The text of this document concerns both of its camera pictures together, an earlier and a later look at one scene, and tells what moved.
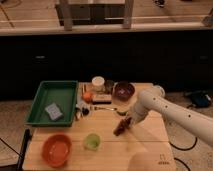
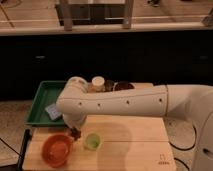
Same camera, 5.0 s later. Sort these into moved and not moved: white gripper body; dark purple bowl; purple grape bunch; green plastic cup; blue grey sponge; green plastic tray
Moved: white gripper body; purple grape bunch
Not moved: green plastic tray; dark purple bowl; blue grey sponge; green plastic cup
